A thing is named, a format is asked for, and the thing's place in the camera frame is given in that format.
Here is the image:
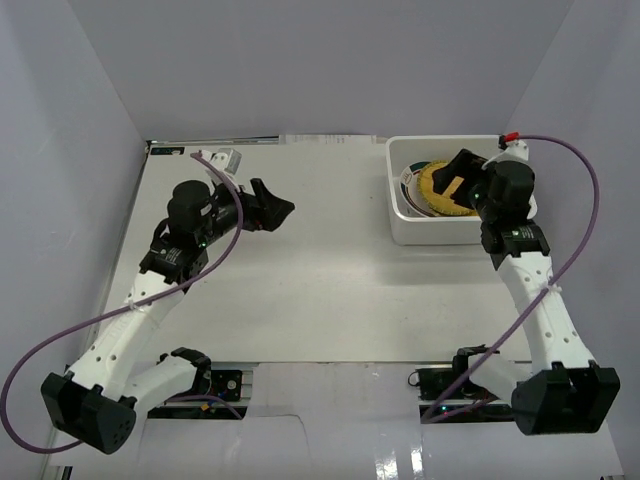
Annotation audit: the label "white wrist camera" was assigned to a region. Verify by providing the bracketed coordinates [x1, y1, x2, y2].
[198, 148, 242, 182]
[482, 132, 529, 169]

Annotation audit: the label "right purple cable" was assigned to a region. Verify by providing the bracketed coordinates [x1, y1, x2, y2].
[422, 132, 600, 425]

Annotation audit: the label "white paper sheets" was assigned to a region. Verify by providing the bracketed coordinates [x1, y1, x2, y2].
[278, 134, 378, 145]

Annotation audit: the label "dark label sticker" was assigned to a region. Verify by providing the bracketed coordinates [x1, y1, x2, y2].
[149, 146, 185, 156]

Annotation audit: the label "purple cable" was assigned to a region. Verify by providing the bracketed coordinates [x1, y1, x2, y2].
[0, 152, 246, 454]
[422, 132, 600, 425]

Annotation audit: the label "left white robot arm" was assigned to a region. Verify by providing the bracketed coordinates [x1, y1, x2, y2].
[41, 178, 295, 454]

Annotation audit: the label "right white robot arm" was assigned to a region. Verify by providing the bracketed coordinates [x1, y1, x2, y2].
[432, 149, 620, 435]

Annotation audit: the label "white plastic bin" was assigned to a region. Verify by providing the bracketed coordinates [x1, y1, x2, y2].
[384, 133, 539, 247]

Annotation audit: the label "white plate green red rim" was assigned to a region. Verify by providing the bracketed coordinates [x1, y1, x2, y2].
[399, 161, 435, 217]

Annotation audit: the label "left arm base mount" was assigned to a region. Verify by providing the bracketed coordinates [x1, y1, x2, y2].
[148, 369, 250, 420]

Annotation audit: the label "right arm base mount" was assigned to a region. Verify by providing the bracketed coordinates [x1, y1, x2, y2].
[407, 364, 514, 424]

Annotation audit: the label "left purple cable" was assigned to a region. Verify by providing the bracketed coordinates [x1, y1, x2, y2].
[0, 152, 246, 454]

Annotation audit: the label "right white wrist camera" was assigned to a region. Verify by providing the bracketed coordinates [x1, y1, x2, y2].
[482, 132, 529, 169]

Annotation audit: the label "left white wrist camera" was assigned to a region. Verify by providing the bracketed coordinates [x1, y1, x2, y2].
[198, 148, 242, 182]

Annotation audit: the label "round woven bamboo tray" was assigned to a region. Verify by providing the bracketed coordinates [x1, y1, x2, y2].
[417, 161, 477, 217]

